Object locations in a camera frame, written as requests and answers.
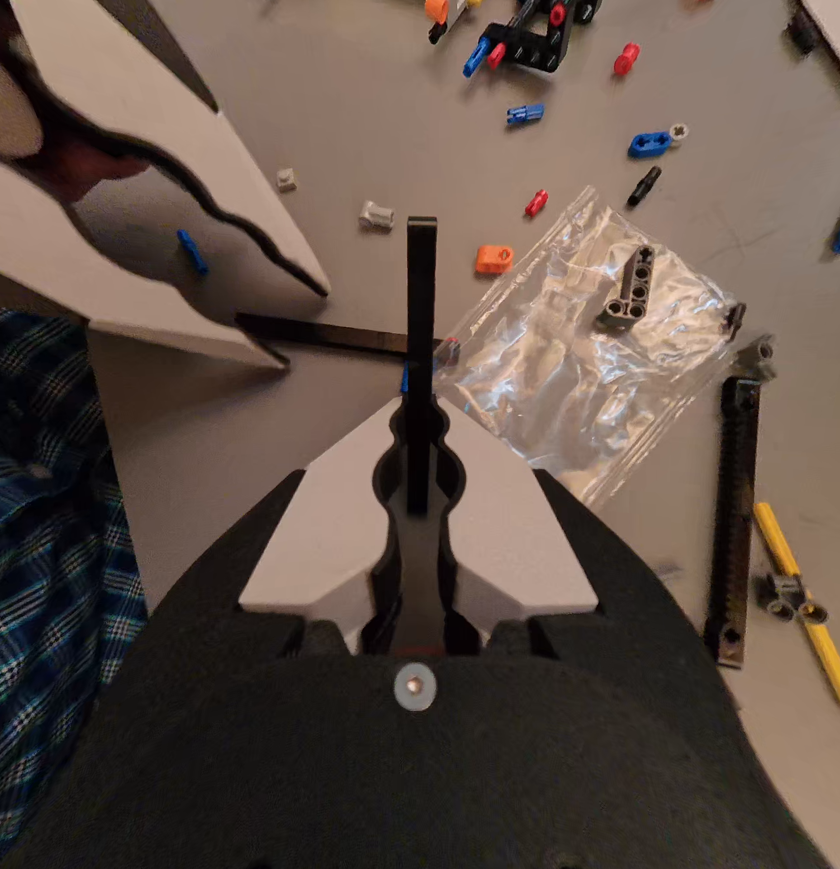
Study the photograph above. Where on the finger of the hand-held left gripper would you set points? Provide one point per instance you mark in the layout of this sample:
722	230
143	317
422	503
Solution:
33	237
121	81

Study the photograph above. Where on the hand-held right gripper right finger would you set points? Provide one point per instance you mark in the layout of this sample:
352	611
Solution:
521	543

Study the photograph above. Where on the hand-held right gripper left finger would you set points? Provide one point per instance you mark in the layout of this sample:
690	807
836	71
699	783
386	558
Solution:
311	543

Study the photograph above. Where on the long black lego beam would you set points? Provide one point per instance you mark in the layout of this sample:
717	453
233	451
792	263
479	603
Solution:
325	334

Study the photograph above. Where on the small grey lego stud piece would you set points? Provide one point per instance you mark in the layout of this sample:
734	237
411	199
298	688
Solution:
287	180

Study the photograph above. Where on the black lego gear rack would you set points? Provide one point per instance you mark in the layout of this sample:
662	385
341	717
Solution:
732	516

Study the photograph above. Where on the yellow lego axle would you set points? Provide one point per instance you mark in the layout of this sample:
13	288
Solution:
772	540

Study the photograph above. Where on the dark grey lego axle connector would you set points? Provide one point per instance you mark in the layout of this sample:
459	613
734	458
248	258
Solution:
789	597

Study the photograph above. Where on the dark grey angled lego beam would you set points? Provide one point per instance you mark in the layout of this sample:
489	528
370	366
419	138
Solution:
630	292

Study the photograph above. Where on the orange lego connector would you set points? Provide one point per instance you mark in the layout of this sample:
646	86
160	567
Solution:
494	259

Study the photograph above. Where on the grey lego pin connector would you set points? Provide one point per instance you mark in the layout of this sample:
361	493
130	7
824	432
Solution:
757	356

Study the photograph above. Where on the short black lego pin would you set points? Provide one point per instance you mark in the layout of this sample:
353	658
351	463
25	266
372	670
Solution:
736	320

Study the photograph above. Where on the lego vehicle assembly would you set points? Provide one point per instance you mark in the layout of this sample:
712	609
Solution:
528	47

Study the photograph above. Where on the blue lego connector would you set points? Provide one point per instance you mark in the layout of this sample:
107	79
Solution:
649	144

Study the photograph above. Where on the white lego bush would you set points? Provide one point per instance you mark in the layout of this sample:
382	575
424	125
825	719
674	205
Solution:
679	132

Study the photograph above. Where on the person's left hand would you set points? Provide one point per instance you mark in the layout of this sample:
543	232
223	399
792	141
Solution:
97	166

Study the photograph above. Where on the clear plastic bag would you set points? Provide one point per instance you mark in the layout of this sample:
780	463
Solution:
562	394

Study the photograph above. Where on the blue plaid shirt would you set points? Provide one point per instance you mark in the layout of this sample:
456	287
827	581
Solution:
46	543

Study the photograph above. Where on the black board clip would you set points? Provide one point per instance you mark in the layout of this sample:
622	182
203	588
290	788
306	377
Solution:
802	32

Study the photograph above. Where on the white flat board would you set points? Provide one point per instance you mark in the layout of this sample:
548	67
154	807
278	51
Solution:
833	27

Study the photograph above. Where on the light grey lego bracket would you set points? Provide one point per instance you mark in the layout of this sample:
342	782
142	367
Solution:
376	216

